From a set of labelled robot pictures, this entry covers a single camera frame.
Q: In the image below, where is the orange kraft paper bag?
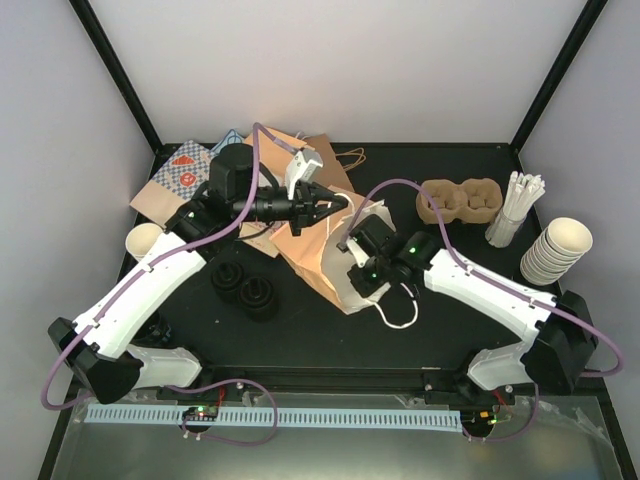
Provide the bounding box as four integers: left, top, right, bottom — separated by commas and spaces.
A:
270, 192, 419, 330

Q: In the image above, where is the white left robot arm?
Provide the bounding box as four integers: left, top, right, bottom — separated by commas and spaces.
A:
48, 143, 347, 404

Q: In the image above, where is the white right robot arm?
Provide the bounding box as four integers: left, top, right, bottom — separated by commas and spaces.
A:
340, 214, 598, 403

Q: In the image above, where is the dark brown paper bag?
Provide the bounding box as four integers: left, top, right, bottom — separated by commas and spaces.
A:
305, 134, 366, 192

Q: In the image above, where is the cream cakes printed paper bag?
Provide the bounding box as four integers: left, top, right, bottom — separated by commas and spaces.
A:
240, 222, 283, 258

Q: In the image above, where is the folded orange paper bag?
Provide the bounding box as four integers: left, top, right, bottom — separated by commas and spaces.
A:
258, 127, 310, 170

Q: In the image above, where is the light blue paper bag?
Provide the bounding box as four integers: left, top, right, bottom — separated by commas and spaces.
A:
210, 129, 244, 156

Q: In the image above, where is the blue checkered paper bag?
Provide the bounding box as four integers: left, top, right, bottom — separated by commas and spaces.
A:
130, 140, 212, 226

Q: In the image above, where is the cardboard cup carrier stack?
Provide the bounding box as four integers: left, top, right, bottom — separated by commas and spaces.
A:
422, 178, 503, 224

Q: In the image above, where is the left stack of paper cups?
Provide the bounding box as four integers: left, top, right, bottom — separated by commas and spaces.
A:
125, 223, 164, 261

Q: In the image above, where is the stack of paper cups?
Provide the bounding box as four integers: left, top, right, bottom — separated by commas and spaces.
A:
125, 223, 164, 261
520, 217, 593, 286

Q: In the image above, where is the cup of white straws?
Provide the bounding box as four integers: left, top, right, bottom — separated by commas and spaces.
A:
485, 171, 545, 248

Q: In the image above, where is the right stack of paper cups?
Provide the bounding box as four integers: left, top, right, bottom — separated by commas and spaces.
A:
520, 217, 593, 286

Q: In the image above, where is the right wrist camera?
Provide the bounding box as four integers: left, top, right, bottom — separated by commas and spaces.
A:
337, 237, 370, 268

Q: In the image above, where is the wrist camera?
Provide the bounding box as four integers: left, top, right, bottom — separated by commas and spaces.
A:
337, 237, 370, 268
284, 148, 323, 200

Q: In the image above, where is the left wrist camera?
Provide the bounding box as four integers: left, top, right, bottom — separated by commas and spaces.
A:
284, 148, 323, 200

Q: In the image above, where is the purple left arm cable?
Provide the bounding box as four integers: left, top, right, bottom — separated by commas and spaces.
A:
39, 122, 306, 447

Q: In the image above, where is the left black frame post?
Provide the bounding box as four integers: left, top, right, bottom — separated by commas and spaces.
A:
69, 0, 163, 154

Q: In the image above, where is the black frame post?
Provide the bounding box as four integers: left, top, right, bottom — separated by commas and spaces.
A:
510, 0, 610, 149
69, 0, 163, 154

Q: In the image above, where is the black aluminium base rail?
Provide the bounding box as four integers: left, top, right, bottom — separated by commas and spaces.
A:
194, 366, 515, 406

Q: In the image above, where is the right black frame post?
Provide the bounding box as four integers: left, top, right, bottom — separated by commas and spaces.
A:
510, 0, 610, 149

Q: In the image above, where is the white slotted cable duct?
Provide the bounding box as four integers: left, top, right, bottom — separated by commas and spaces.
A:
84, 404, 462, 433

